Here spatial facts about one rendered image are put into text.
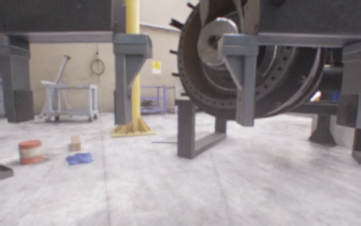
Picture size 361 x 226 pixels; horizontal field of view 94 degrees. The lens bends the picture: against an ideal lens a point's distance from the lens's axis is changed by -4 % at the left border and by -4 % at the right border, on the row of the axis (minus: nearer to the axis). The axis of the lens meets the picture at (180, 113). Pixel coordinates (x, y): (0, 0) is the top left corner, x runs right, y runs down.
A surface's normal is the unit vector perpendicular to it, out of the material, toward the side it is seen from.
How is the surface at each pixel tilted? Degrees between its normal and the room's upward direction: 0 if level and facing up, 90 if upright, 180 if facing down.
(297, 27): 90
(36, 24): 90
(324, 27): 90
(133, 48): 90
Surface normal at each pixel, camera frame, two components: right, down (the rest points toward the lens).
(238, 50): -0.01, 0.11
